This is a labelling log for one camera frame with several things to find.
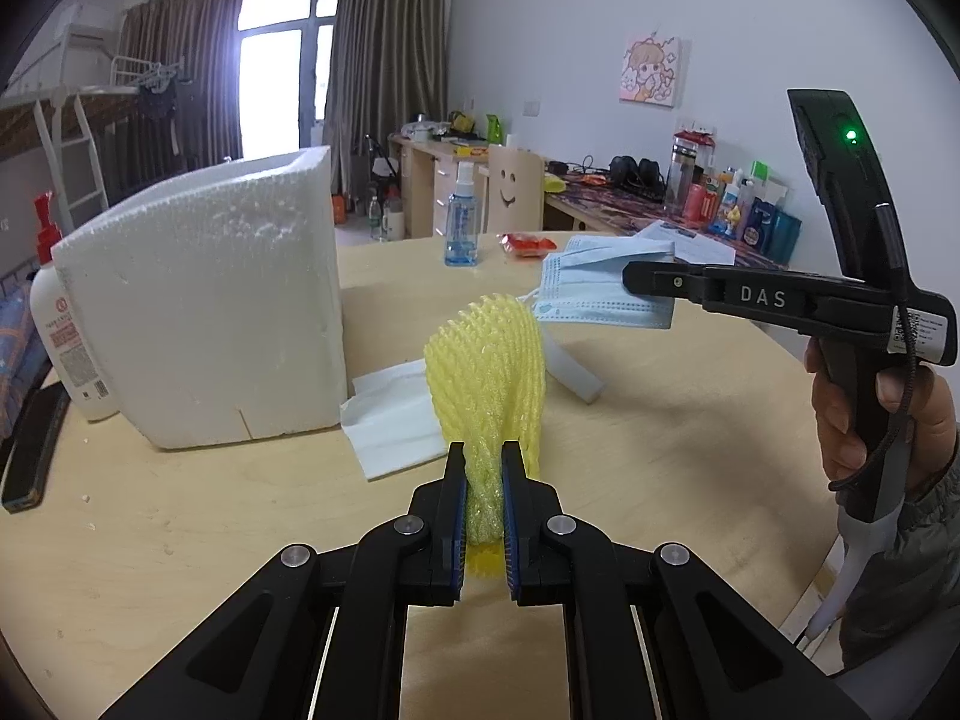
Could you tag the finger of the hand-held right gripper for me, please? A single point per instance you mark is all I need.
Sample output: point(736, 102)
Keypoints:
point(667, 283)

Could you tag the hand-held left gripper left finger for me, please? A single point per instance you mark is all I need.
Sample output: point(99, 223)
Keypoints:
point(454, 517)

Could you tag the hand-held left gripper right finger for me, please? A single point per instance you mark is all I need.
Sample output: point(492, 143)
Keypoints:
point(512, 517)

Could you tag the blue surgical face mask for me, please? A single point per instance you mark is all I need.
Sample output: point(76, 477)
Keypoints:
point(592, 292)

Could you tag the white tissue paper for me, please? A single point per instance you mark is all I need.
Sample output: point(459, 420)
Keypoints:
point(397, 420)

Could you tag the white foam strip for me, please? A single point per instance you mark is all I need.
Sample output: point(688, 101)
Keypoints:
point(577, 379)

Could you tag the yellow foam fruit net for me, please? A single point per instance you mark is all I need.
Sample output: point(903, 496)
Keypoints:
point(487, 375)

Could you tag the white foam box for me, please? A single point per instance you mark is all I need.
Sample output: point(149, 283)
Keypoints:
point(195, 300)

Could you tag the person's right forearm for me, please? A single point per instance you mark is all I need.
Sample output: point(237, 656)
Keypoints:
point(915, 585)

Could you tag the person's right hand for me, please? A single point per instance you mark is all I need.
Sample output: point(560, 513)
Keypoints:
point(840, 427)

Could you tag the printed paper sheet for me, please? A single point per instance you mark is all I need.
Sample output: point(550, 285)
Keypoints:
point(697, 244)

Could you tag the desk with patterned cloth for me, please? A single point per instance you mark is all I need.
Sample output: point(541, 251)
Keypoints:
point(607, 206)

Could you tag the cluster of toiletry bottles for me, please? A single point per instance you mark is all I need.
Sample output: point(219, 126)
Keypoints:
point(731, 202)

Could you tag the black headphones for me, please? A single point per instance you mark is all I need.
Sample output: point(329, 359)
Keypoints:
point(634, 172)

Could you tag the red snack packet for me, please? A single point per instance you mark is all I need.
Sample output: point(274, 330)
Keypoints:
point(529, 244)

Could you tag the wooden chair with smiley face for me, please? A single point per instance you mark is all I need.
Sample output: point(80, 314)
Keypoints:
point(510, 195)

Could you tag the blue spray bottle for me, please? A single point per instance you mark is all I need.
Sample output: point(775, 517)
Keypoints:
point(460, 240)

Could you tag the wooden desk with drawers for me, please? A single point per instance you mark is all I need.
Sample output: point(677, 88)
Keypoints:
point(420, 187)

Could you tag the orange floor container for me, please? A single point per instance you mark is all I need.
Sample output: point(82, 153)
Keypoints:
point(341, 208)

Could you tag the brown curtain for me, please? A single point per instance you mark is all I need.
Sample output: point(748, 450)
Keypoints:
point(180, 37)
point(386, 67)

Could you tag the white pump bottle red cap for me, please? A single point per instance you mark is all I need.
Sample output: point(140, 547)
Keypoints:
point(71, 345)

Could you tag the black smartphone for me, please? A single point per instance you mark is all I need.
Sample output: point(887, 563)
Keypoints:
point(34, 450)

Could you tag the glass balcony door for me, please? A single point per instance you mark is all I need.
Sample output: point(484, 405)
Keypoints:
point(277, 75)

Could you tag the blue checked quilt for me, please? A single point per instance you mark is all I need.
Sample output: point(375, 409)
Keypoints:
point(19, 345)

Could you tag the dark hanging clothes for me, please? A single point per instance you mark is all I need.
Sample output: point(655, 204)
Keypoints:
point(159, 96)

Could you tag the white metal bunk bed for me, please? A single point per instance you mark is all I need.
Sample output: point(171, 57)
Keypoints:
point(75, 112)

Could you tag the white air conditioner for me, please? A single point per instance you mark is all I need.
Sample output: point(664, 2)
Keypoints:
point(90, 19)

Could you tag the pink cartoon wall picture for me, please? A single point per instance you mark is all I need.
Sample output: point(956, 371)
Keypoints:
point(651, 69)

